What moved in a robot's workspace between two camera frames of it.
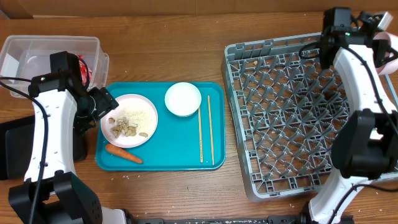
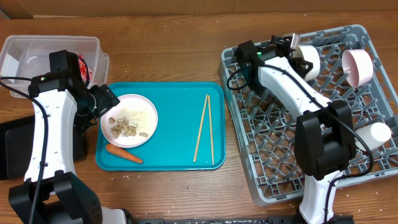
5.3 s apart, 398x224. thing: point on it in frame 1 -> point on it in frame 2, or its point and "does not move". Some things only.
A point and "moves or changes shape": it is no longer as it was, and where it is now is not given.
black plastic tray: [17, 142] does not move
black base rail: [297, 219] does not move
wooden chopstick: [200, 136] -> [199, 130]
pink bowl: [390, 66] moves or changes shape
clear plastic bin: [26, 56] does not move
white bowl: [183, 99] -> [311, 54]
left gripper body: [94, 106] does not move
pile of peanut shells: [122, 127] does not move
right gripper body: [377, 48] -> [295, 64]
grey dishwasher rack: [286, 109] does not move
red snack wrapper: [86, 74] does not move
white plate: [132, 123] does not move
